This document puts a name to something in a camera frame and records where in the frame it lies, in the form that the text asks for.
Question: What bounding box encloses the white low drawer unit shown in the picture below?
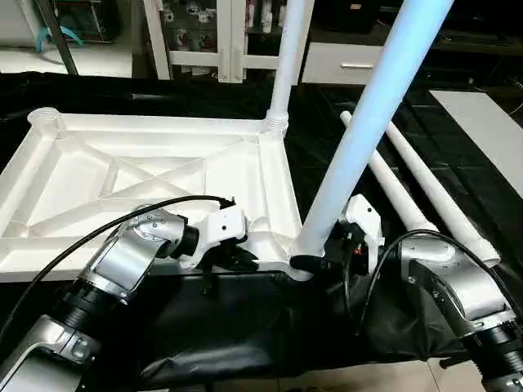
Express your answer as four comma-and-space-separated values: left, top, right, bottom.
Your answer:
301, 41, 395, 87

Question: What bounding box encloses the white side table board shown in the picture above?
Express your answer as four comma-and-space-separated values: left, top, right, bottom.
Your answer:
429, 90, 523, 197

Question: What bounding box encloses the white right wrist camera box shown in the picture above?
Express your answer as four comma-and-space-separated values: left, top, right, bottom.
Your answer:
339, 194, 385, 275

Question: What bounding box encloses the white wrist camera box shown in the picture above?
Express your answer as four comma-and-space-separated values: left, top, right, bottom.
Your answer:
339, 194, 385, 275
176, 204, 248, 271

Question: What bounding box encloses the black plastic work mat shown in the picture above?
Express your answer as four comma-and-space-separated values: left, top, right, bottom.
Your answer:
0, 69, 523, 386

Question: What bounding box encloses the teal plastic object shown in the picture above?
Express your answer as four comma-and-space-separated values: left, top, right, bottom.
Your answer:
37, 24, 87, 55

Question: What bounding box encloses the white plastic children's table top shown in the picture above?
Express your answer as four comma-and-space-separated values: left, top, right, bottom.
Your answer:
0, 108, 316, 283

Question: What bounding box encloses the white plastic table leg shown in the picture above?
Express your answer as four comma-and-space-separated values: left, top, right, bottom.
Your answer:
340, 110, 440, 235
288, 0, 455, 266
265, 0, 316, 133
383, 121, 502, 267

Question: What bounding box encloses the white glass door cabinet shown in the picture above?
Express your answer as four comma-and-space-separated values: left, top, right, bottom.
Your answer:
143, 0, 315, 82

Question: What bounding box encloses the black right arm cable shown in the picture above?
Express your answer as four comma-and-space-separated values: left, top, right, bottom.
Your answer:
343, 229, 509, 337

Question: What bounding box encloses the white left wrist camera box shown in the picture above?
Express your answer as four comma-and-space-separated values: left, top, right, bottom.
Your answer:
176, 204, 248, 271

